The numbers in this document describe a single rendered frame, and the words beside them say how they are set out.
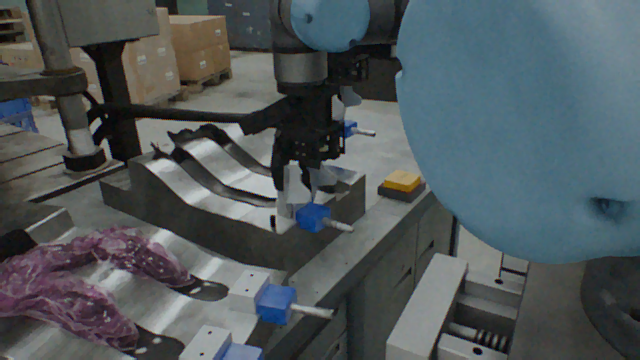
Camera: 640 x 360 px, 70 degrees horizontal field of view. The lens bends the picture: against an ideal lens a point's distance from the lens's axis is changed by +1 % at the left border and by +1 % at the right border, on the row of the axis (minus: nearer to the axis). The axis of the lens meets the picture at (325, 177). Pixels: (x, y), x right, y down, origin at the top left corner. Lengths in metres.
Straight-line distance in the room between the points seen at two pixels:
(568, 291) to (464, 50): 0.24
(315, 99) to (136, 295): 0.35
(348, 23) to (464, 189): 0.33
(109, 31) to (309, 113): 0.94
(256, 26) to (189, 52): 2.61
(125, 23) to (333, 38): 1.07
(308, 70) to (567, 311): 0.42
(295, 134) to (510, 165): 0.50
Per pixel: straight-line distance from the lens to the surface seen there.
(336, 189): 0.86
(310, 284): 0.73
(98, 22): 1.46
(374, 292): 1.06
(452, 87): 0.18
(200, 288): 0.68
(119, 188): 1.01
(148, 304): 0.64
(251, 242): 0.75
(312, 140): 0.62
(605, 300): 0.34
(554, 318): 0.35
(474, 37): 0.17
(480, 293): 0.45
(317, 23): 0.49
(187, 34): 5.26
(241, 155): 0.96
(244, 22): 7.84
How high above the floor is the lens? 1.25
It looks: 25 degrees down
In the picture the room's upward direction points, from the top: 2 degrees counter-clockwise
